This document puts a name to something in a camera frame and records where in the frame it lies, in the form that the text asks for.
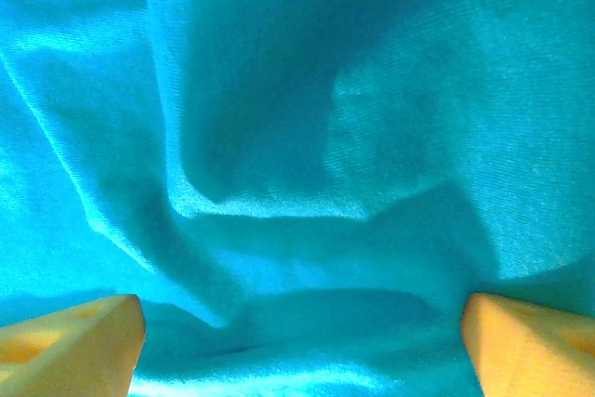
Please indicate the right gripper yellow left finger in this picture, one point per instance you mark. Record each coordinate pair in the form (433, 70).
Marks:
(65, 355)

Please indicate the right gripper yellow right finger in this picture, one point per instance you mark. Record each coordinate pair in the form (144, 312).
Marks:
(534, 355)

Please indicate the teal t-shirt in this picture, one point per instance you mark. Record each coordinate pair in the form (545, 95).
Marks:
(297, 113)

